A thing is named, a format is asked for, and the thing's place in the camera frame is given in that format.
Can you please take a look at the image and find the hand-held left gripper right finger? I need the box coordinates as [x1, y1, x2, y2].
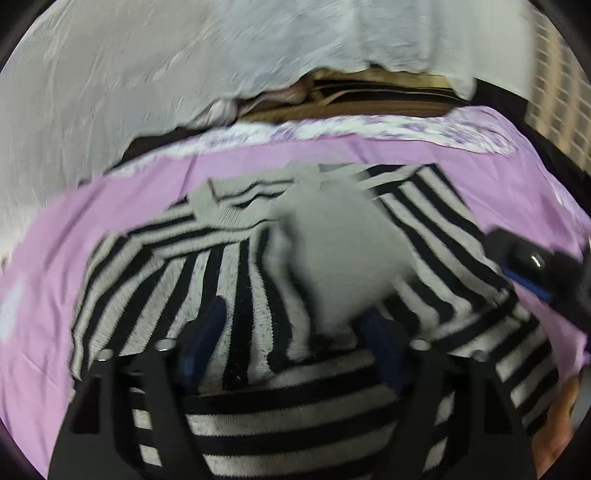
[358, 309, 539, 480]

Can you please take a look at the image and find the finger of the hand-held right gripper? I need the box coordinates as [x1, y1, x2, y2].
[487, 226, 560, 306]

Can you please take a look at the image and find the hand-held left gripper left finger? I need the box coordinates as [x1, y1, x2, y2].
[48, 298, 228, 480]

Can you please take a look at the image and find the black and white striped sweater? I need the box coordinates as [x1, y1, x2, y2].
[69, 161, 561, 480]

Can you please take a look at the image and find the person's right hand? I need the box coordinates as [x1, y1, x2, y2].
[538, 373, 583, 477]

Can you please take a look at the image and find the purple blanket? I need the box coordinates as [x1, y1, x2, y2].
[0, 105, 591, 467]

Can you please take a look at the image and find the window grille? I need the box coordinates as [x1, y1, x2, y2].
[526, 7, 591, 158]

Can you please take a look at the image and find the dark cloth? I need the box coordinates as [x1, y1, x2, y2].
[121, 126, 199, 163]

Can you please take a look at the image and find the brown striped cloth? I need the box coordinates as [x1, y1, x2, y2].
[235, 67, 472, 125]

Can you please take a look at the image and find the white blanket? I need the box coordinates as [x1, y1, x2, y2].
[0, 0, 478, 273]

